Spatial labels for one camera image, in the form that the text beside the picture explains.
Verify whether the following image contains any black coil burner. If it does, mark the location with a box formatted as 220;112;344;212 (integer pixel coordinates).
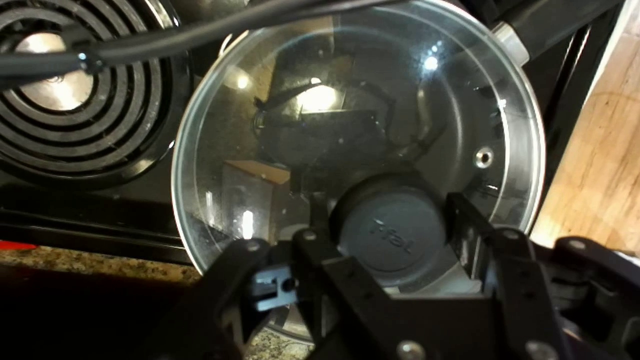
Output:
0;0;195;192

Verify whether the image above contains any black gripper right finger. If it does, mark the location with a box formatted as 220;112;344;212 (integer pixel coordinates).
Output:
444;190;572;360

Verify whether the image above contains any glass lid with black knob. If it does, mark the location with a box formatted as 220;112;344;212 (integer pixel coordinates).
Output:
167;0;547;297

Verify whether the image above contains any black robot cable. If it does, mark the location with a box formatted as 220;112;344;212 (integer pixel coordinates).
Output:
0;0;416;77

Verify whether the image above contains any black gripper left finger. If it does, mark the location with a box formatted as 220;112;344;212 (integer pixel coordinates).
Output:
132;194;405;360

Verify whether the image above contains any black electric stove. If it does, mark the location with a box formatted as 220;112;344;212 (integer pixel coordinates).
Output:
0;0;625;266

